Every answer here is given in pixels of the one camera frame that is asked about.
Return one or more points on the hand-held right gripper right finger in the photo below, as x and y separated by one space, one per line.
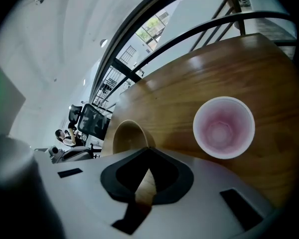
214 190

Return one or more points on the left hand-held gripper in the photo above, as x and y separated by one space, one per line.
55 154

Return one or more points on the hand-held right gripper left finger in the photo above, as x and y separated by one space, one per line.
84 200

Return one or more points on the beige plastic bowl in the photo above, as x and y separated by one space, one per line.
129 138

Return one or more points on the red cup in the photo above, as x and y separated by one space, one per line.
224 128

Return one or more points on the black mesh office chair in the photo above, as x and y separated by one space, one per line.
94 119

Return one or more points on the dark pendant lamp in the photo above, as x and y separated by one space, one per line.
104 42

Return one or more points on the window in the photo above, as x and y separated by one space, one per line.
152 31

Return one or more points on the black metal stair railing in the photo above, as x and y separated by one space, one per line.
164 14

